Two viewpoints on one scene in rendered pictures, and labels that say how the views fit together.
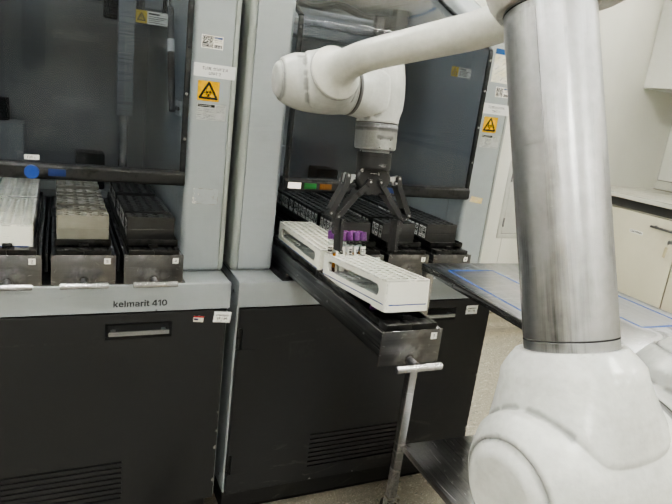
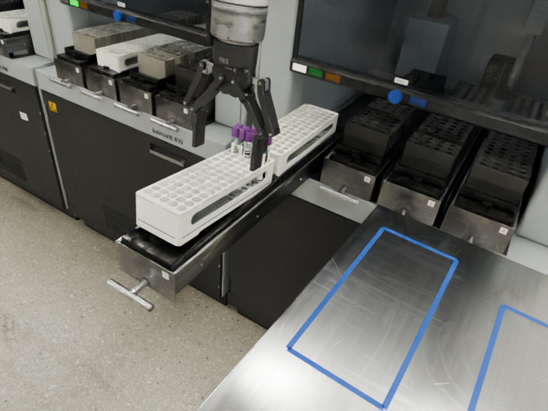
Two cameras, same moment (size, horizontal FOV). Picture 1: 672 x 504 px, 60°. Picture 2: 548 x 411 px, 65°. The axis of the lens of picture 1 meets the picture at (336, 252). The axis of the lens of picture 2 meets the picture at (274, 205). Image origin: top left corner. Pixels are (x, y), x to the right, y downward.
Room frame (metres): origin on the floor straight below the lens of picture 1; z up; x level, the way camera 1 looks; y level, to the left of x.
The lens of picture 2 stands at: (0.90, -0.71, 1.32)
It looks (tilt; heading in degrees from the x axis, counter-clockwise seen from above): 36 degrees down; 55
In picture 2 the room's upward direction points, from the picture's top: 6 degrees clockwise
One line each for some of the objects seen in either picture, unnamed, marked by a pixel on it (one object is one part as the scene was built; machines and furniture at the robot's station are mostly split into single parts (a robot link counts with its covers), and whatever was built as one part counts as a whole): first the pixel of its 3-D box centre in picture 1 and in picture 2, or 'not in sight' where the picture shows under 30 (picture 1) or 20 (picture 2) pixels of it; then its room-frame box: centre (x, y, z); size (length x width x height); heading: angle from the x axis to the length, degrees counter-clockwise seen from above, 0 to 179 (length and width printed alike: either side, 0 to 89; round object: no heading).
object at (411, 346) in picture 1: (340, 288); (250, 187); (1.33, -0.02, 0.78); 0.73 x 0.14 x 0.09; 26
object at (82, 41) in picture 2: not in sight; (86, 43); (1.19, 0.87, 0.85); 0.12 x 0.02 x 0.06; 117
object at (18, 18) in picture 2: not in sight; (37, 19); (1.10, 1.27, 0.83); 0.30 x 0.10 x 0.06; 26
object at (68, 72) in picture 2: not in sight; (140, 50); (1.40, 0.97, 0.78); 0.73 x 0.14 x 0.09; 26
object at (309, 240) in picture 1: (314, 245); (293, 138); (1.49, 0.06, 0.83); 0.30 x 0.10 x 0.06; 26
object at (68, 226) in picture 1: (83, 227); (153, 66); (1.32, 0.60, 0.85); 0.12 x 0.02 x 0.06; 117
